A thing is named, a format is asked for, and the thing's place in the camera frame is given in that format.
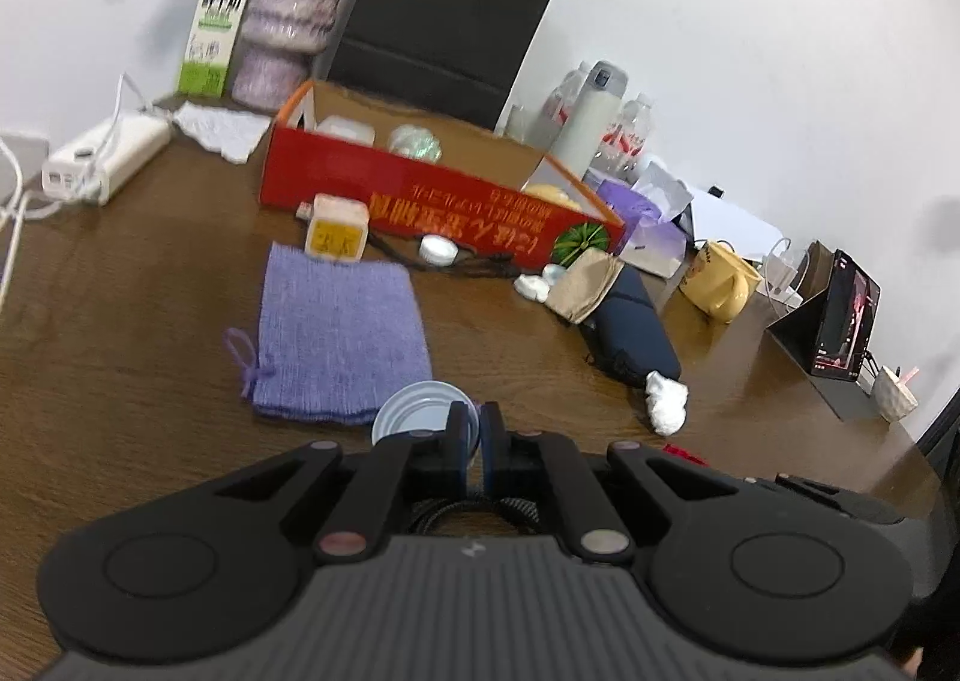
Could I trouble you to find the beige cube with yellow label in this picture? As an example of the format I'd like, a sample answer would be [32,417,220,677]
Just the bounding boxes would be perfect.
[306,193,371,262]

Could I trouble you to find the white thermos bottle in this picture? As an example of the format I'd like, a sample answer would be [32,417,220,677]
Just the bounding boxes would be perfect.
[551,60,629,179]

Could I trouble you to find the brown cloth pouch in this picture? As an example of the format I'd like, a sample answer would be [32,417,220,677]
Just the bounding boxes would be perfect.
[544,250,627,326]

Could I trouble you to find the red cardboard box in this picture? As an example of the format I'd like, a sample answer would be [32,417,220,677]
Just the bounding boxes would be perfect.
[259,79,627,273]

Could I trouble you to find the white power strip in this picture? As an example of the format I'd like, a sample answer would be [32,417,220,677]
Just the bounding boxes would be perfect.
[41,111,173,206]

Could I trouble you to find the yellow mug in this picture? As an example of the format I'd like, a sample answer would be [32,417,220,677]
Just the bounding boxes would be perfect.
[679,240,762,323]

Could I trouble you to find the black paper bag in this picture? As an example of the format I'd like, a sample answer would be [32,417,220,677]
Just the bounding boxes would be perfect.
[328,0,563,133]

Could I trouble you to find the black usb cable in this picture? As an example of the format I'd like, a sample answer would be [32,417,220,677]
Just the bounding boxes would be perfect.
[295,201,526,284]

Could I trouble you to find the brown wooden desktop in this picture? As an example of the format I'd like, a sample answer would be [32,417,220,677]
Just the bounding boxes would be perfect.
[0,92,942,652]

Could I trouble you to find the navy blue pouch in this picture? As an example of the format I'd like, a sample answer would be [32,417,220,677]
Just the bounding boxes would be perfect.
[581,266,683,386]

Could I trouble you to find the purple ceramic vase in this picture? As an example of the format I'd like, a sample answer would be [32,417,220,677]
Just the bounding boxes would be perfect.
[231,0,355,112]

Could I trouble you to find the white patterned cup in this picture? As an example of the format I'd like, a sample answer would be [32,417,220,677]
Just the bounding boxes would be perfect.
[872,364,920,422]

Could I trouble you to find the purple knitted pouch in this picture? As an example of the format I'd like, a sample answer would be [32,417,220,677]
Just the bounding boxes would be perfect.
[223,242,434,427]

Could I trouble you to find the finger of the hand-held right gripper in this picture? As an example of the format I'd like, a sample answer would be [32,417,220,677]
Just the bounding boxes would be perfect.
[750,472,908,526]

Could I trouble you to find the white charger with cable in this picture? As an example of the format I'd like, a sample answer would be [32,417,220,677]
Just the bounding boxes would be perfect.
[761,238,815,307]

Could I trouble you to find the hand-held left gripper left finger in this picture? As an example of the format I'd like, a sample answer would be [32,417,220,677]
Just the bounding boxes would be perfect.
[217,402,475,563]

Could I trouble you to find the white power cable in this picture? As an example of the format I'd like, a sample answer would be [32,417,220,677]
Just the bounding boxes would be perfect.
[97,72,162,157]
[0,133,76,322]

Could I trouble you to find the pale yellow round item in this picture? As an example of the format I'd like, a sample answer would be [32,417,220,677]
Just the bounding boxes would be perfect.
[523,182,582,209]

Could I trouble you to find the green and white milk carton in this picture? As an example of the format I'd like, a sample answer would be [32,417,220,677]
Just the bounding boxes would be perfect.
[175,0,275,101]

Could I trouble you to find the clear round plastic item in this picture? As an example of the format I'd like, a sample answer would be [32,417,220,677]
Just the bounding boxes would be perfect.
[388,124,443,162]

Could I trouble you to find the white plastic container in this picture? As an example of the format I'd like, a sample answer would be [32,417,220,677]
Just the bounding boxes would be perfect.
[315,116,376,146]

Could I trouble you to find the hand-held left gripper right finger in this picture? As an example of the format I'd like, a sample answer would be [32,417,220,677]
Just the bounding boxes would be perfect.
[480,402,732,562]

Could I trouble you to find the tablet with black folio stand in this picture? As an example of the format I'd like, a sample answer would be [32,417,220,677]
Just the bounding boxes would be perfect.
[766,242,882,422]

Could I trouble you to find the crumpled white paper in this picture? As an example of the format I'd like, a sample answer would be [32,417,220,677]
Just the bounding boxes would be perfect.
[172,102,272,164]

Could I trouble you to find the purple tissue pack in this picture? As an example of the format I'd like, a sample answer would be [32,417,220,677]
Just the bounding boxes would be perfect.
[596,160,695,277]

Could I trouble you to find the white tissue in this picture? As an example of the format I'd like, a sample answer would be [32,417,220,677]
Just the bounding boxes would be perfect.
[643,371,689,437]

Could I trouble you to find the clear water bottle red label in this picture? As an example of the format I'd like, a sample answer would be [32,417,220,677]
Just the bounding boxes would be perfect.
[600,94,655,176]
[544,62,593,127]

